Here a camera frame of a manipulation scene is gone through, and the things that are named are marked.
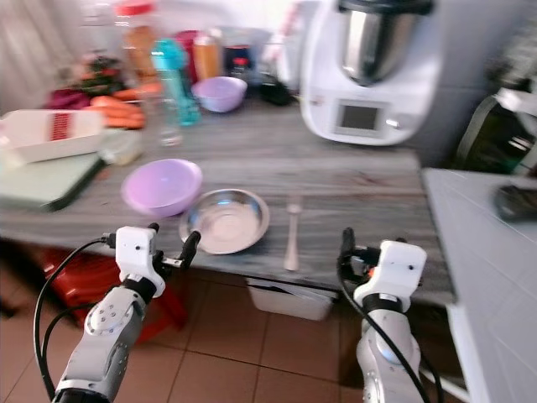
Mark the red plastic stool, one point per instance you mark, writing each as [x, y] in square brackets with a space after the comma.
[80, 277]

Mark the dark jar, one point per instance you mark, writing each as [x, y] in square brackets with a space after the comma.
[237, 64]

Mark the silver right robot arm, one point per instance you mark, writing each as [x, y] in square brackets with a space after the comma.
[386, 353]

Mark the small clear jar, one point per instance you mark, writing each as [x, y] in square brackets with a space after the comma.
[119, 147]

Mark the clear drinking glass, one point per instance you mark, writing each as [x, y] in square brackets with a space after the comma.
[164, 122]

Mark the pale green cutting board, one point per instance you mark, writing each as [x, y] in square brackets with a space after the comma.
[42, 180]

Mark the teal water bottle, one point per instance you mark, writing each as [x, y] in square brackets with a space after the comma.
[178, 80]

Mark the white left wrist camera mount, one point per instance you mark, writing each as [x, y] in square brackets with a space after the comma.
[136, 250]

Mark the small purple plastic bowl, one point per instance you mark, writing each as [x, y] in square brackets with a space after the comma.
[220, 93]

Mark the white plastic bin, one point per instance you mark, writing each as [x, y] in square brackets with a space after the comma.
[289, 299]

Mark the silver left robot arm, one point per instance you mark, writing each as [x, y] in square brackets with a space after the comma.
[105, 336]

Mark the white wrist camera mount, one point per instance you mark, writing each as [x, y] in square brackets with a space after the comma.
[136, 250]
[396, 269]

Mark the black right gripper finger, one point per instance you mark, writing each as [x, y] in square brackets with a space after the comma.
[346, 247]

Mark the bunch of red green plants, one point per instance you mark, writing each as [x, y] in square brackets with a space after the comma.
[101, 74]

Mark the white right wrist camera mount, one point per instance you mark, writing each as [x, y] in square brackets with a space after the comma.
[396, 269]

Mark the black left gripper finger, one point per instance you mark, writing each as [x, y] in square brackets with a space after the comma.
[190, 243]

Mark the stainless steel plate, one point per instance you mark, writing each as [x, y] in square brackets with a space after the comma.
[226, 221]

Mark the black chair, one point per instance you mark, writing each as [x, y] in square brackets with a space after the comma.
[491, 138]

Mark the orange carrots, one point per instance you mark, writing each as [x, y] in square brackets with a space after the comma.
[122, 111]

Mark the white box with red stripe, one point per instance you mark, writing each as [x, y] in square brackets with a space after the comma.
[50, 134]

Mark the small black object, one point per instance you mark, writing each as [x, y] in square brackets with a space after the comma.
[275, 90]

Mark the tall jar with red lid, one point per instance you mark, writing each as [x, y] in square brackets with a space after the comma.
[138, 42]

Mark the dark item on counter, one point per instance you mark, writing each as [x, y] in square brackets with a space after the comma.
[516, 203]

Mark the white kitchen cooking machine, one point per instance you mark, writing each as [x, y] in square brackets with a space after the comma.
[369, 75]

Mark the large purple plastic bowl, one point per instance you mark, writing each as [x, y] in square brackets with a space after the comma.
[161, 186]

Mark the orange bottle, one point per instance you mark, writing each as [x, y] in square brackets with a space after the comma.
[207, 57]

